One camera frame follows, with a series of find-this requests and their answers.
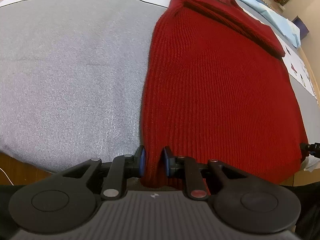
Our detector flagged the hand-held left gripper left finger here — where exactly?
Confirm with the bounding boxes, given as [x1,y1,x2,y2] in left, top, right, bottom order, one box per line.
[62,145,146,201]

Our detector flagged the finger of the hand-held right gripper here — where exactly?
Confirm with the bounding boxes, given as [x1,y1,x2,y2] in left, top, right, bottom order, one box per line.
[299,142,320,158]

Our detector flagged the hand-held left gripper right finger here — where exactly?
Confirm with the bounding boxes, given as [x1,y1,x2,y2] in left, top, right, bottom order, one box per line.
[163,146,247,199]

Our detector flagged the dark red knitted sweater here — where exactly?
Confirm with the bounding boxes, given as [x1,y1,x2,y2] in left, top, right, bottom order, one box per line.
[140,0,309,188]

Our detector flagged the white cloth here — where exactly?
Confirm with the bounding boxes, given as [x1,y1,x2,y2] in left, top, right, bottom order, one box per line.
[301,159,320,173]

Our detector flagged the person's black clothing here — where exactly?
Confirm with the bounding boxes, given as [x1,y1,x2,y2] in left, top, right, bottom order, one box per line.
[292,181,320,240]

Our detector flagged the grey mattress cover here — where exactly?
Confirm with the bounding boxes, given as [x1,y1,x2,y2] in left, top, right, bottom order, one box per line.
[0,0,320,188]

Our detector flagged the purple bag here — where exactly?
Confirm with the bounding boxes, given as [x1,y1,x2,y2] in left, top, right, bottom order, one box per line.
[291,16,310,40]

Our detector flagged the light blue sheet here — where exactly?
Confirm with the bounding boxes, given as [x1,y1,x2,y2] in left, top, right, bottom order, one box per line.
[204,0,300,48]

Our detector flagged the wooden bed frame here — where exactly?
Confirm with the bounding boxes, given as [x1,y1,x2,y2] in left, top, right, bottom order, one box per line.
[0,152,54,187]

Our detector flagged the white cable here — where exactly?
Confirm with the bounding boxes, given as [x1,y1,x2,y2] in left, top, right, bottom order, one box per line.
[0,167,13,185]

